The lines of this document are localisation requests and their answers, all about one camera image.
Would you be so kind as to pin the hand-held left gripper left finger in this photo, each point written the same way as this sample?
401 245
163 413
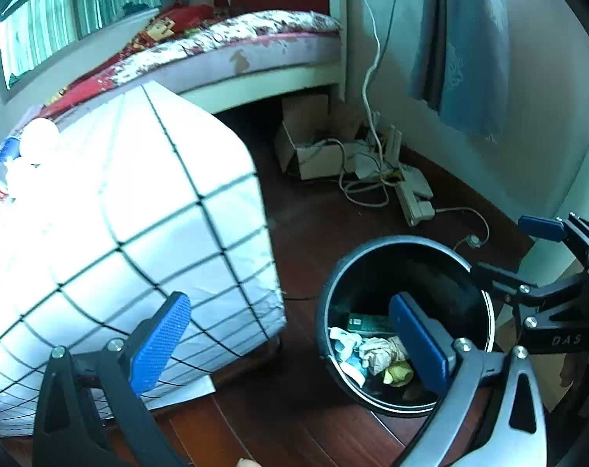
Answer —
161 340

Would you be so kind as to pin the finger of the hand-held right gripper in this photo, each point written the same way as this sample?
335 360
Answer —
503 282
542 227

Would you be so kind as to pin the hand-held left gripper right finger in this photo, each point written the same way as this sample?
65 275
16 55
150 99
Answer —
421 345

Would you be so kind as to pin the yellow paper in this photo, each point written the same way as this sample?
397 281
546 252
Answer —
399 374

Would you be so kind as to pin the grey paper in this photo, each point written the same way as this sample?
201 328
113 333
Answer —
382 350

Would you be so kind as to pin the green drink carton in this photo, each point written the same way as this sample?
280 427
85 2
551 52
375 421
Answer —
370 322

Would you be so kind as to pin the black metal bucket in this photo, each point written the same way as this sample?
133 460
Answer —
445 272

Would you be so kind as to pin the white tissue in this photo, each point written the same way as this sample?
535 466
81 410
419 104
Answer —
343 345

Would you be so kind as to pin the paper cup with white inside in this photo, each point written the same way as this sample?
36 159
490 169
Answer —
39 141

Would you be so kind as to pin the blue paper cup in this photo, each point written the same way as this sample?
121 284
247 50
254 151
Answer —
5 151

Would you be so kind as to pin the white power strip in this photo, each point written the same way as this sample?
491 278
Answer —
417 209

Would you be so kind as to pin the white adapter box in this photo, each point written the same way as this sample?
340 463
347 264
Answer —
413 180

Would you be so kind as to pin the white checkered tablecloth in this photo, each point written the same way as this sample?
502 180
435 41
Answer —
129 204

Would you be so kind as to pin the white router with antennas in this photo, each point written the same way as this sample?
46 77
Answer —
391 146

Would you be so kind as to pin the blue patterned curtain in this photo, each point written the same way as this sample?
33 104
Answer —
462 48

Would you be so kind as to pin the open cardboard box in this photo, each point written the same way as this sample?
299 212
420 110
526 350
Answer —
319 160

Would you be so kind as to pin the red printed blanket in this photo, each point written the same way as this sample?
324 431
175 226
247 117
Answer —
129 56

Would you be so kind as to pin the grey mattress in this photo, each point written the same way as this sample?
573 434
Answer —
275 53

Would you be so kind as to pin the floral bed sheet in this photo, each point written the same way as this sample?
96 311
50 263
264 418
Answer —
255 27

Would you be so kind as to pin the dark cloth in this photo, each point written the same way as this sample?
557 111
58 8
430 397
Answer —
135 7

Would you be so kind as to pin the sliding glass window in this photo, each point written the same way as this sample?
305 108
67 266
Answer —
56 14

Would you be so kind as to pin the white bed frame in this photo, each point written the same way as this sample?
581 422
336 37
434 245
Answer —
275 82

